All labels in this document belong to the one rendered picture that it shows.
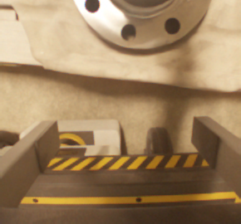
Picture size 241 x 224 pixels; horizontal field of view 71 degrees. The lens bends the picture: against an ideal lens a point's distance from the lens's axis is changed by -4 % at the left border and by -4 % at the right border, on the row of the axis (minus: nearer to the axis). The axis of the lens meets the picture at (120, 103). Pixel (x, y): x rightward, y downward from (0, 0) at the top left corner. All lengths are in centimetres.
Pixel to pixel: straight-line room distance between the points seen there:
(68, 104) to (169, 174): 40
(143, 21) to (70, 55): 16
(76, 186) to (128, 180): 8
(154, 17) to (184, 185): 28
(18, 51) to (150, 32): 28
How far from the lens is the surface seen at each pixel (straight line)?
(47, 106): 60
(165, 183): 29
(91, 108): 56
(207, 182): 31
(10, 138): 64
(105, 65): 33
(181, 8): 36
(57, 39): 39
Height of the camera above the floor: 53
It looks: 74 degrees down
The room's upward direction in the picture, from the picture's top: 180 degrees clockwise
